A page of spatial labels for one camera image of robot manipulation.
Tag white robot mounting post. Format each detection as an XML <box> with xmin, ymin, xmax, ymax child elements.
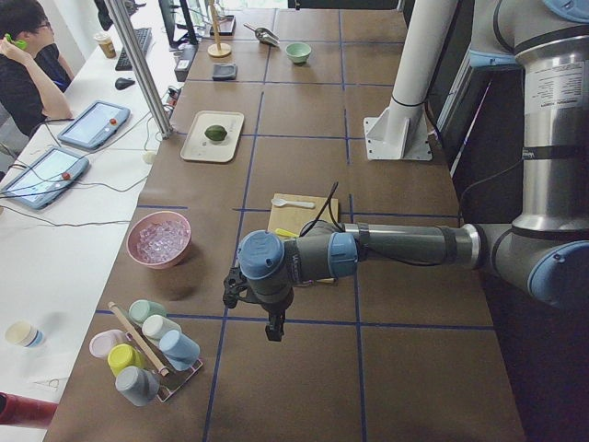
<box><xmin>364</xmin><ymin>1</ymin><xmax>475</xmax><ymax>161</ymax></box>

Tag metal scoop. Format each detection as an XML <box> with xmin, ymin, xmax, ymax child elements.
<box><xmin>244</xmin><ymin>23</ymin><xmax>280</xmax><ymax>47</ymax></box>

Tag sage green cup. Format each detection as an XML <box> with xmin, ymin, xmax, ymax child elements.
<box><xmin>128</xmin><ymin>299</ymin><xmax>167</xmax><ymax>325</ymax></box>

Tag cream rabbit tray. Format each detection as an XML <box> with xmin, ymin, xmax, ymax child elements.
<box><xmin>180</xmin><ymin>110</ymin><xmax>245</xmax><ymax>163</ymax></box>

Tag black computer mouse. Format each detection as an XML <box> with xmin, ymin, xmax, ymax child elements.
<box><xmin>114</xmin><ymin>77</ymin><xmax>135</xmax><ymax>90</ymax></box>

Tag light blue cup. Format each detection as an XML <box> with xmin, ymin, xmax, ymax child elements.
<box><xmin>158</xmin><ymin>330</ymin><xmax>201</xmax><ymax>371</ymax></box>

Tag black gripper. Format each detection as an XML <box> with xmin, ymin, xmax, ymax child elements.
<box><xmin>223</xmin><ymin>267</ymin><xmax>294</xmax><ymax>342</ymax></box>

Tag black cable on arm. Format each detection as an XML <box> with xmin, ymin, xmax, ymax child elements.
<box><xmin>299</xmin><ymin>181</ymin><xmax>369</xmax><ymax>259</ymax></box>

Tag black framed tray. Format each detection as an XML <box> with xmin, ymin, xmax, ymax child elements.
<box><xmin>209</xmin><ymin>15</ymin><xmax>237</xmax><ymax>37</ymax></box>

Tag green avocado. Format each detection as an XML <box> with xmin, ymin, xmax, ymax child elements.
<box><xmin>204</xmin><ymin>124</ymin><xmax>228</xmax><ymax>143</ymax></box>

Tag grey cup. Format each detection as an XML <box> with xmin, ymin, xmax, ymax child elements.
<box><xmin>115</xmin><ymin>366</ymin><xmax>160</xmax><ymax>407</ymax></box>

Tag person in black shirt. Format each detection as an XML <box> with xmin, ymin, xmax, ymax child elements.
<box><xmin>1</xmin><ymin>1</ymin><xmax>73</xmax><ymax>137</ymax></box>

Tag lower teach pendant tablet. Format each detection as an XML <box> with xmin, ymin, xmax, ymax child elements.
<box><xmin>1</xmin><ymin>147</ymin><xmax>89</xmax><ymax>210</ymax></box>

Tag paper cup on side table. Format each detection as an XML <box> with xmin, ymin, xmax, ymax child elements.
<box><xmin>5</xmin><ymin>320</ymin><xmax>44</xmax><ymax>348</ymax></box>

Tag black keyboard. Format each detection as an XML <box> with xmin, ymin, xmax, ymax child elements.
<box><xmin>114</xmin><ymin>27</ymin><xmax>154</xmax><ymax>72</ymax></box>

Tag pink bowl of ice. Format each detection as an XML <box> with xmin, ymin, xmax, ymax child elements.
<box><xmin>126</xmin><ymin>211</ymin><xmax>191</xmax><ymax>270</ymax></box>

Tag wooden stand with round base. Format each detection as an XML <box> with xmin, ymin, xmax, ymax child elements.
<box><xmin>207</xmin><ymin>0</ymin><xmax>232</xmax><ymax>59</ymax></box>

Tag iced coffee cup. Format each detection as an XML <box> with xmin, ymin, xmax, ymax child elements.
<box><xmin>93</xmin><ymin>31</ymin><xmax>117</xmax><ymax>59</ymax></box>

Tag yellow plastic knife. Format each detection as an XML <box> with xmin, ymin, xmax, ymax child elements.
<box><xmin>274</xmin><ymin>228</ymin><xmax>298</xmax><ymax>238</ymax></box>

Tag black power strip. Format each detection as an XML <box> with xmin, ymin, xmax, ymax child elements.
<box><xmin>173</xmin><ymin>44</ymin><xmax>198</xmax><ymax>82</ymax></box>

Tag teach pendant tablet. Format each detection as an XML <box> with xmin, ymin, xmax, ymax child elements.
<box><xmin>1</xmin><ymin>147</ymin><xmax>89</xmax><ymax>210</ymax></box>
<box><xmin>57</xmin><ymin>100</ymin><xmax>131</xmax><ymax>151</ymax></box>

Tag aluminium frame post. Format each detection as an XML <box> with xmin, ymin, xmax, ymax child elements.
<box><xmin>105</xmin><ymin>0</ymin><xmax>173</xmax><ymax>139</ymax></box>

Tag grey folded cloth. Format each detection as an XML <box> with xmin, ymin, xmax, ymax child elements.
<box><xmin>212</xmin><ymin>64</ymin><xmax>238</xmax><ymax>81</ymax></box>

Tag white plastic spoon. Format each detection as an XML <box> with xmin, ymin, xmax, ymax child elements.
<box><xmin>271</xmin><ymin>198</ymin><xmax>315</xmax><ymax>209</ymax></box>

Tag pink cup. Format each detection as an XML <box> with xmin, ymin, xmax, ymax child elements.
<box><xmin>88</xmin><ymin>329</ymin><xmax>127</xmax><ymax>359</ymax></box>

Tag mint green bowl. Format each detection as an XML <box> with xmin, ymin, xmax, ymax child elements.
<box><xmin>285</xmin><ymin>42</ymin><xmax>312</xmax><ymax>64</ymax></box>

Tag cup rack with wooden rod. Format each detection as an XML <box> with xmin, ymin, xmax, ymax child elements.
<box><xmin>109</xmin><ymin>302</ymin><xmax>203</xmax><ymax>403</ymax></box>

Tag red object at edge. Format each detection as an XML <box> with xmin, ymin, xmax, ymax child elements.
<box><xmin>1</xmin><ymin>392</ymin><xmax>58</xmax><ymax>429</ymax></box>

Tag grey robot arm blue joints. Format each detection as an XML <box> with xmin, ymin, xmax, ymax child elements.
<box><xmin>236</xmin><ymin>1</ymin><xmax>588</xmax><ymax>308</ymax></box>

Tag wooden cutting board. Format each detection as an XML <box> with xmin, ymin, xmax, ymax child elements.
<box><xmin>267</xmin><ymin>193</ymin><xmax>341</xmax><ymax>285</ymax></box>

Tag white cup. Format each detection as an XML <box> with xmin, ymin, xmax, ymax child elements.
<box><xmin>142</xmin><ymin>314</ymin><xmax>182</xmax><ymax>344</ymax></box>

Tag upper teach pendant tablet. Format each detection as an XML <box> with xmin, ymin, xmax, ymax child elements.
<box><xmin>57</xmin><ymin>100</ymin><xmax>131</xmax><ymax>151</ymax></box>

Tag yellow cup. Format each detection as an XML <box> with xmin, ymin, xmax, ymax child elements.
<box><xmin>107</xmin><ymin>343</ymin><xmax>145</xmax><ymax>377</ymax></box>

